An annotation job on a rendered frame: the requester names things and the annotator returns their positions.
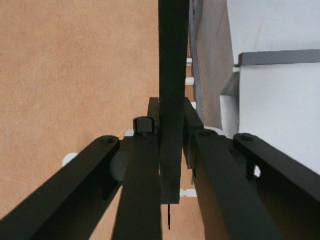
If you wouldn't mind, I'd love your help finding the grey cylinder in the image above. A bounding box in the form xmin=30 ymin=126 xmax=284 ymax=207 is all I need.
xmin=62 ymin=153 xmax=78 ymax=166

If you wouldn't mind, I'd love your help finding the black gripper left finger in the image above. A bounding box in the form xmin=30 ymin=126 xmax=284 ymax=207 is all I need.
xmin=0 ymin=97 xmax=163 ymax=240

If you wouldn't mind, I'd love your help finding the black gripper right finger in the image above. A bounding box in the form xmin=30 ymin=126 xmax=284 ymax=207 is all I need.
xmin=182 ymin=97 xmax=320 ymax=240

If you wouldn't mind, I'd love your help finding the black thin rod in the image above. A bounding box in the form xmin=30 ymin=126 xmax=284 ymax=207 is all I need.
xmin=158 ymin=0 xmax=190 ymax=230

